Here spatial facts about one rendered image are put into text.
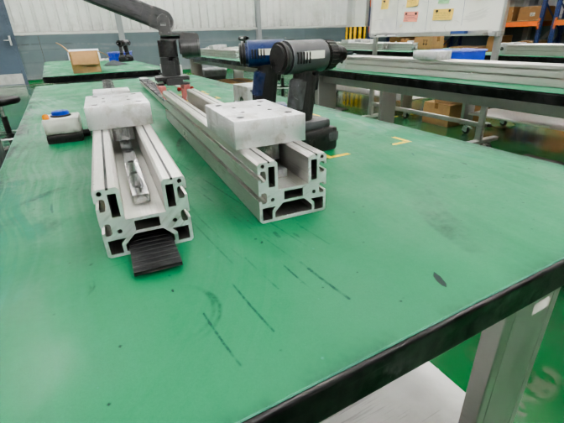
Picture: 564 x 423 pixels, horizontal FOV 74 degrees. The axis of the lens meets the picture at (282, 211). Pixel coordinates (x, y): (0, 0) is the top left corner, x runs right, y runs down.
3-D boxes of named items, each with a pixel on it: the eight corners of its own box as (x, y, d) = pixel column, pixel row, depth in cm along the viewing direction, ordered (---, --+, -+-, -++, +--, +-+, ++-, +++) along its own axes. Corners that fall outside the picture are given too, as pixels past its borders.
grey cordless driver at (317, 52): (269, 152, 81) (264, 40, 71) (336, 137, 91) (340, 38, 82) (290, 160, 75) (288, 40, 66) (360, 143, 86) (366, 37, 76)
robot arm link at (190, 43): (158, 16, 116) (155, 13, 109) (195, 15, 119) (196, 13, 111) (164, 58, 121) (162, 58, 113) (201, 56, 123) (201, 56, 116)
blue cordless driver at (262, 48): (243, 128, 102) (237, 40, 93) (315, 123, 105) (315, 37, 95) (246, 135, 95) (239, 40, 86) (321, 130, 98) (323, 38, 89)
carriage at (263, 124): (209, 143, 67) (204, 104, 64) (266, 135, 71) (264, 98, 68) (237, 169, 54) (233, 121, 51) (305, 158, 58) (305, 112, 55)
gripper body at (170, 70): (190, 81, 120) (187, 56, 116) (158, 84, 116) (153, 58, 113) (186, 80, 125) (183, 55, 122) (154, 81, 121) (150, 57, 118)
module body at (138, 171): (100, 127, 110) (93, 96, 106) (136, 122, 114) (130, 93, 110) (108, 258, 44) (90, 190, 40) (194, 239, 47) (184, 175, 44)
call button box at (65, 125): (51, 138, 99) (44, 113, 96) (91, 133, 102) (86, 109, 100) (48, 144, 92) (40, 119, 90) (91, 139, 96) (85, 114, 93)
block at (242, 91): (228, 116, 119) (225, 84, 115) (259, 112, 124) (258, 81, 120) (242, 121, 111) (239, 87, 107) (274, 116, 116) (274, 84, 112)
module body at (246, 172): (166, 119, 117) (162, 91, 113) (198, 116, 120) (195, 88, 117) (260, 224, 50) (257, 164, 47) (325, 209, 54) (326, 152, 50)
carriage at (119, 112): (93, 128, 81) (85, 96, 78) (146, 122, 85) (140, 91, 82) (92, 146, 67) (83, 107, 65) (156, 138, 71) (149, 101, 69)
